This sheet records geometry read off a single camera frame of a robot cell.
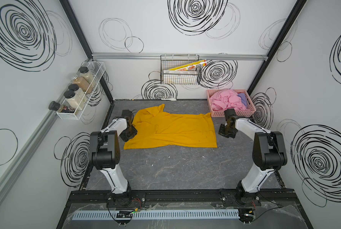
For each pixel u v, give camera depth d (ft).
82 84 2.38
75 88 2.18
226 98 3.56
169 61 3.12
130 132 2.72
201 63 2.85
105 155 1.62
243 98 3.75
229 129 2.65
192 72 2.96
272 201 2.41
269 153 1.60
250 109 3.55
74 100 2.14
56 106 1.96
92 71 2.64
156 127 3.35
